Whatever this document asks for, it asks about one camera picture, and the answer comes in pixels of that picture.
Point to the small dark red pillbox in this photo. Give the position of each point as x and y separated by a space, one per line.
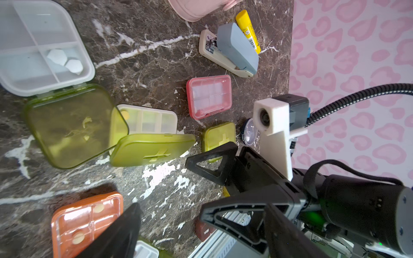
203 230

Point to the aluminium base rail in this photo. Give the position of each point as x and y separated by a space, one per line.
222 245

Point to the small yellow pillbox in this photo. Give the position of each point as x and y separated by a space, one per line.
225 192

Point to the pink pencil cup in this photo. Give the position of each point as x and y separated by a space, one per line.
194 10

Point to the small orange pillbox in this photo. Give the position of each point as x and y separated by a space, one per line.
74 227

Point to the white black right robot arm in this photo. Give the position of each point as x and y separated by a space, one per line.
330 198

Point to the grey blue stapler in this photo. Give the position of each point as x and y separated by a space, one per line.
230 49

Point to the pink red rectangular pillbox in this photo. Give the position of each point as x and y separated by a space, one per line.
209 95

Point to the green pillbox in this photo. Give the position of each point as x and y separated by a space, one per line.
144 249
146 136
44 59
218 135

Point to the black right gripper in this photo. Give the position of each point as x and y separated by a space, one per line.
254 186

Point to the green pillbox front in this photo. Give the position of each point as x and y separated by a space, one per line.
144 249

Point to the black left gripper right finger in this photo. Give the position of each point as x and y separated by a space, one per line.
284 239

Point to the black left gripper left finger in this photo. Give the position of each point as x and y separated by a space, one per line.
119 239

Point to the yellow glue stick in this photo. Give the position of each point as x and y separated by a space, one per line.
244 23

